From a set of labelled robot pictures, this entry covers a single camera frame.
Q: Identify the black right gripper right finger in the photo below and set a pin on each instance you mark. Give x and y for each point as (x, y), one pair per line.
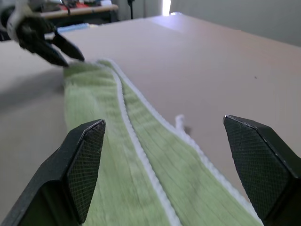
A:
(263, 169)

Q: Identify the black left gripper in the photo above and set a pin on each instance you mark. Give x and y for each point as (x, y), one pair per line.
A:
(33, 30)

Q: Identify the black stand pole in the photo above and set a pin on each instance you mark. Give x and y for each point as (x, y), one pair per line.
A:
(130, 8)

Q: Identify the blue foam sheet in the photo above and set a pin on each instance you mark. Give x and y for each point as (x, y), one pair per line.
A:
(73, 27)

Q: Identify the green towel with white edging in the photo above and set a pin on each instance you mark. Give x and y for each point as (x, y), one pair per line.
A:
(122, 164)

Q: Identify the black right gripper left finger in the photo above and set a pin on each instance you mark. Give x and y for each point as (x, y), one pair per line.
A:
(58, 169)

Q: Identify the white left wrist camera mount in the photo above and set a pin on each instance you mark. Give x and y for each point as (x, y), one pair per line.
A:
(16, 16)

